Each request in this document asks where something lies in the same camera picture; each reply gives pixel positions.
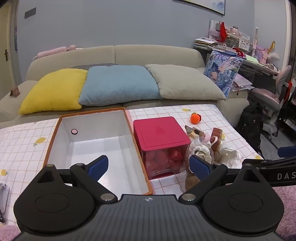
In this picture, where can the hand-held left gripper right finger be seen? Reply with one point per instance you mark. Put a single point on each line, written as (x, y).
(198, 168)

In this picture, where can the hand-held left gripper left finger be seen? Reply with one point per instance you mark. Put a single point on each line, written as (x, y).
(98, 165)

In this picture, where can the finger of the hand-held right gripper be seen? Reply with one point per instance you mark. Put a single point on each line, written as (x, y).
(266, 163)
(288, 151)

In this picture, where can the white cardboard box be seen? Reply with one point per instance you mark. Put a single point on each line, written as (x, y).
(97, 143)

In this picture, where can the clear plastic bag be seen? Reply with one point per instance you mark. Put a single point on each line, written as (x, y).
(200, 148)

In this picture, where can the white crumpled tissue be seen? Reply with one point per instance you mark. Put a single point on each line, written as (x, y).
(227, 154)

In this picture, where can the brown snack packet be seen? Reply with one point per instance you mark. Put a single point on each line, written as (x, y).
(195, 132)

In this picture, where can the black backpack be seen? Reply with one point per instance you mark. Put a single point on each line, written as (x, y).
(251, 125)

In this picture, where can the orange crochet toy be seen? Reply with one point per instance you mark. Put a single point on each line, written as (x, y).
(195, 118)

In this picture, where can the red lidded plastic box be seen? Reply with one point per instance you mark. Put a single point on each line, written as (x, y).
(157, 132)

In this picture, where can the pink office chair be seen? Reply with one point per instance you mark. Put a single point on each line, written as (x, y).
(266, 97)

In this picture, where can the grey pillow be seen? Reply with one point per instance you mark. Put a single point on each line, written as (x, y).
(185, 83)

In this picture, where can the yellow pillow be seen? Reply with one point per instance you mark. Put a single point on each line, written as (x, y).
(53, 92)

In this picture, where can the cluttered desk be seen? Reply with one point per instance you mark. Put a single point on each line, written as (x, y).
(254, 67)

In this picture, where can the grey houndstooth cushion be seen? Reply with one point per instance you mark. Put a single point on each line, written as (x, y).
(92, 66)

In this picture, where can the white phone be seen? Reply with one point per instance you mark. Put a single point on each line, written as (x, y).
(3, 197)

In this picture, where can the purple plush bag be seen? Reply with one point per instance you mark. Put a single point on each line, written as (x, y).
(262, 52)

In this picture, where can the small wooden sign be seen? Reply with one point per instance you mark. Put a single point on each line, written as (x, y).
(15, 92)

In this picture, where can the beige sofa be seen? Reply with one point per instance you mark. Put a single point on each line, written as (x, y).
(138, 53)

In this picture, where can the pink plush toy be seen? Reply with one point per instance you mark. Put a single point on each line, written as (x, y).
(57, 50)

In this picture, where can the red hanging ornament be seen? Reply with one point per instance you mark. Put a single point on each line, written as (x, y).
(223, 31)

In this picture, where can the cream door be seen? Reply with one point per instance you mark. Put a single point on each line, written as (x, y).
(5, 34)

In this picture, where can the framed wall picture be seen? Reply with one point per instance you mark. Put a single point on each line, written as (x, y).
(217, 5)

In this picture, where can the dark wall switch plate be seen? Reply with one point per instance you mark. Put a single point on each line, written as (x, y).
(30, 12)

